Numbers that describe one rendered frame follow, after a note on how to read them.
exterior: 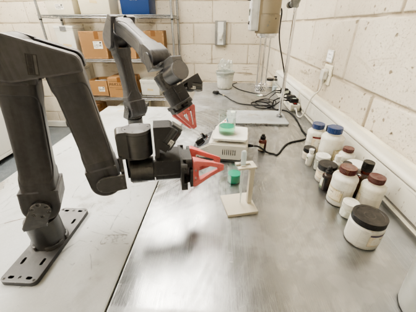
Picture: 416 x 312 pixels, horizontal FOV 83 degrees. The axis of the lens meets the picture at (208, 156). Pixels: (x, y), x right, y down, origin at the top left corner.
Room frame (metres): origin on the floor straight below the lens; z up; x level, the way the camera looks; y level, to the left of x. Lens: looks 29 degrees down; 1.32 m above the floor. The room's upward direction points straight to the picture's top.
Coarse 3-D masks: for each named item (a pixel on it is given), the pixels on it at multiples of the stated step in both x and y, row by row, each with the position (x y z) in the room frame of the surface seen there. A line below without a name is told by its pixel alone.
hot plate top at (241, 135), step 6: (216, 126) 0.83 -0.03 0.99; (216, 132) 0.77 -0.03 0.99; (240, 132) 0.77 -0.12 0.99; (246, 132) 0.77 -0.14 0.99; (216, 138) 0.72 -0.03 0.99; (222, 138) 0.72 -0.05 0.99; (228, 138) 0.72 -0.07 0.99; (234, 138) 0.72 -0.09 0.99; (240, 138) 0.72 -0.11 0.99; (246, 138) 0.72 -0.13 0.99
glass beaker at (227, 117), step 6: (222, 108) 0.80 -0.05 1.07; (228, 108) 0.80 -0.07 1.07; (222, 114) 0.74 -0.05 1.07; (228, 114) 0.74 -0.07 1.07; (234, 114) 0.75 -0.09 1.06; (222, 120) 0.74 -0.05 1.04; (228, 120) 0.74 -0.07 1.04; (234, 120) 0.75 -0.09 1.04; (222, 126) 0.74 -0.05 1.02; (228, 126) 0.74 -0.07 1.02; (234, 126) 0.75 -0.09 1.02; (222, 132) 0.74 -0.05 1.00; (228, 132) 0.74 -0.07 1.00; (234, 132) 0.75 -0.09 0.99
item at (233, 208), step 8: (240, 168) 0.47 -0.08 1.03; (248, 168) 0.47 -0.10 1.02; (256, 168) 0.48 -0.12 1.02; (248, 176) 0.49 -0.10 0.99; (248, 184) 0.49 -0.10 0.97; (248, 192) 0.48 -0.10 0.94; (224, 200) 0.50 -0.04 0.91; (232, 200) 0.50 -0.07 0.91; (248, 200) 0.48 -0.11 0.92; (224, 208) 0.47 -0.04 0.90; (232, 208) 0.46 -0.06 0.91; (240, 208) 0.46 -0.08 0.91; (248, 208) 0.46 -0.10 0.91; (256, 208) 0.46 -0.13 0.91; (232, 216) 0.44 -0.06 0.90
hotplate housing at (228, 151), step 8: (200, 136) 0.85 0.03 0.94; (208, 144) 0.73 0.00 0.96; (216, 144) 0.72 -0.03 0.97; (224, 144) 0.72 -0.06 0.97; (232, 144) 0.71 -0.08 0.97; (240, 144) 0.71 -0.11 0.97; (248, 144) 0.78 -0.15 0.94; (208, 152) 0.72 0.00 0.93; (216, 152) 0.72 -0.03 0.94; (224, 152) 0.71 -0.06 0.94; (232, 152) 0.71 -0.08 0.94; (240, 152) 0.70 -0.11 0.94; (224, 160) 0.71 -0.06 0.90; (232, 160) 0.71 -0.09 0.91; (240, 160) 0.71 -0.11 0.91
